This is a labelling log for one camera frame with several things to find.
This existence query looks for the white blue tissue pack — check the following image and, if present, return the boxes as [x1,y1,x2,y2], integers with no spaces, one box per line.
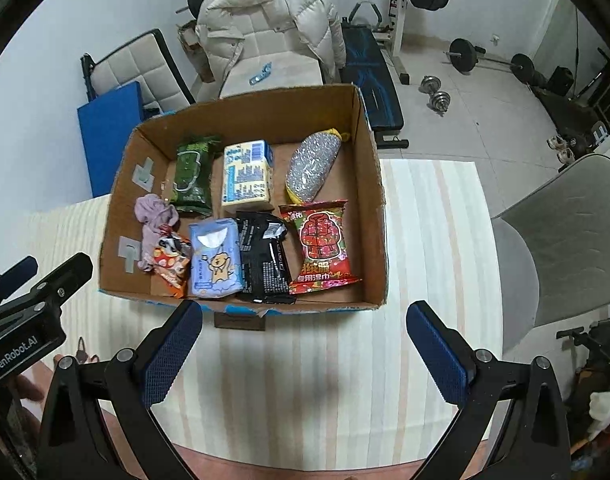
[220,139,277,213]

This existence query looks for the white sneakers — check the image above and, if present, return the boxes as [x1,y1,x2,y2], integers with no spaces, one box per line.
[547,135,576,163]

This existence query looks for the short barbell with black plates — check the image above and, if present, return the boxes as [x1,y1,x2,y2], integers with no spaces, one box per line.
[445,37,533,83]

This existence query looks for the black handlebar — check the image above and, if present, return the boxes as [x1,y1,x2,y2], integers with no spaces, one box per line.
[556,327,593,343]

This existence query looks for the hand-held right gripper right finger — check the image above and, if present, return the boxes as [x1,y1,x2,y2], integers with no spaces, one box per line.
[406,301,572,480]

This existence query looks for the small blue white packet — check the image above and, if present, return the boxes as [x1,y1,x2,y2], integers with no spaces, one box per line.
[247,61,272,86]

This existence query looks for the black packet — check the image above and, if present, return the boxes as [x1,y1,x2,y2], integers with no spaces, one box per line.
[234,211,297,306]

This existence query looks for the black exercise machine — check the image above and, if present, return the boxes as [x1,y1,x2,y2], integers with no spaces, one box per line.
[532,47,610,156]

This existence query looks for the blue foam mat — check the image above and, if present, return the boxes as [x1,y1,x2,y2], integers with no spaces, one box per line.
[76,81,148,198]

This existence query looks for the orange cartoon snack packet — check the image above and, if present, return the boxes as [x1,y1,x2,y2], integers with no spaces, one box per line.
[150,232,193,301]

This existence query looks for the black blue weight bench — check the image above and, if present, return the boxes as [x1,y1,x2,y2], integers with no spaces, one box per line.
[341,2,410,148]

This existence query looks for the beige padded chair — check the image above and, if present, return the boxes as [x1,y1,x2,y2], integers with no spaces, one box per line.
[219,52,323,100]

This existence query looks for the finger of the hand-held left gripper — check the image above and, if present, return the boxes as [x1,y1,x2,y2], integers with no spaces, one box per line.
[0,256,39,307]
[8,252,94,312]

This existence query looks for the green wipes packet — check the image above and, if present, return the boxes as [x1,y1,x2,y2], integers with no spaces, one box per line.
[169,135,223,218]

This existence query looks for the grey shell chair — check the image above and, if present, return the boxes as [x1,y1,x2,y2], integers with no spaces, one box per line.
[490,154,610,356]

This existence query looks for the yellow clear snack packet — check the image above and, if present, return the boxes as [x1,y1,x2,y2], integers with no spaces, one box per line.
[284,129,348,206]

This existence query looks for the red wipes packet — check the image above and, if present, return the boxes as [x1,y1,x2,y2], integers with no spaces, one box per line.
[279,200,363,296]

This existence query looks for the white puffer jacket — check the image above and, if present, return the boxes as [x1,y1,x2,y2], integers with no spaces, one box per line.
[195,0,347,98]

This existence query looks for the black bag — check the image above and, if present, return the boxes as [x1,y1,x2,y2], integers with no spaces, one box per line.
[547,66,576,97]

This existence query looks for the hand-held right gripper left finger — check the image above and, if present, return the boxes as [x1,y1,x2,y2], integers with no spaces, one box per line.
[38,300,204,480]

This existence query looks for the striped cat print tablecloth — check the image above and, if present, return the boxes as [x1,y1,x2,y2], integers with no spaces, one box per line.
[22,159,510,480]

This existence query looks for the cardboard box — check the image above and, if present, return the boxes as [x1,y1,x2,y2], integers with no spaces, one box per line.
[98,84,388,332]

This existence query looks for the small brown carton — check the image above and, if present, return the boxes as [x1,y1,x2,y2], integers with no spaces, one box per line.
[177,20,213,82]

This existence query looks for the grey padded folding chair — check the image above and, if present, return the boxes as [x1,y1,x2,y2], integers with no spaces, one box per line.
[81,29,196,116]

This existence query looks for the purple snack packet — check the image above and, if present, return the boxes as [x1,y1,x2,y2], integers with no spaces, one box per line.
[134,194,181,273]

